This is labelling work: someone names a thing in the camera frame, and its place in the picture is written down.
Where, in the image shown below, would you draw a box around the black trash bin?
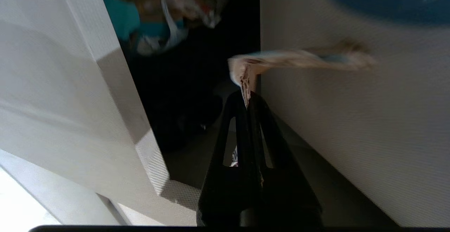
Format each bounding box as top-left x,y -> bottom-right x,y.
96,0 -> 261,190

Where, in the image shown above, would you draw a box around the white plastic bag trash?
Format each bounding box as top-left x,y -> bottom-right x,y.
136,0 -> 227,57

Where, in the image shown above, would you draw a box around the paper wrapper trash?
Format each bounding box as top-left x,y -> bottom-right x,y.
228,39 -> 377,108

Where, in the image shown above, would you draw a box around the white cabinet panel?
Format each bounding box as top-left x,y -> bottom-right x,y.
259,0 -> 450,227

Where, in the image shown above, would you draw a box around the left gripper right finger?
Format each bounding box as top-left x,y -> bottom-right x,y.
247,92 -> 323,226

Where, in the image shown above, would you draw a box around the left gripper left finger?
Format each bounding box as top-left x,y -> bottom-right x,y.
196,91 -> 254,226

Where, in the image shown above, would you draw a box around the white cabinet door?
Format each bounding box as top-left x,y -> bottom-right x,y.
0,0 -> 201,226

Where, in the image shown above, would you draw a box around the teal packaging trash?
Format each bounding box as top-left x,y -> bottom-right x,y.
98,0 -> 185,44

